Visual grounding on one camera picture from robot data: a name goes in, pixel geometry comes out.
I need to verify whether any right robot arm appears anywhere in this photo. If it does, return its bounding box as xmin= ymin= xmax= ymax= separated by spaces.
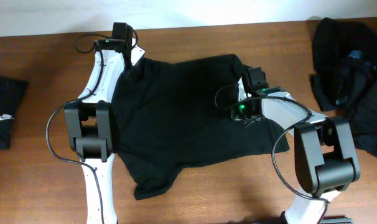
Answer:
xmin=229 ymin=67 xmax=360 ymax=224

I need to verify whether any folded black Nike garment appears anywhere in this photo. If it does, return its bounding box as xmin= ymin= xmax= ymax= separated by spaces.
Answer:
xmin=0 ymin=76 xmax=29 ymax=150

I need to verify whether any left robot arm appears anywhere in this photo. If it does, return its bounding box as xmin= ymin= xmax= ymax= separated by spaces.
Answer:
xmin=63 ymin=22 xmax=145 ymax=223

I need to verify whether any black t-shirt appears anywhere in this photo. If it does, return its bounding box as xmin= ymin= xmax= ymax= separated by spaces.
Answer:
xmin=112 ymin=54 xmax=289 ymax=200

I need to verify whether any black clothes pile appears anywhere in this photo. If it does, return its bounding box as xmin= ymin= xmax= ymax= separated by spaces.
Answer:
xmin=310 ymin=17 xmax=377 ymax=157

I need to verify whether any left black camera cable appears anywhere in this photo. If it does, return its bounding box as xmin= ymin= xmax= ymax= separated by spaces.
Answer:
xmin=45 ymin=29 xmax=139 ymax=224

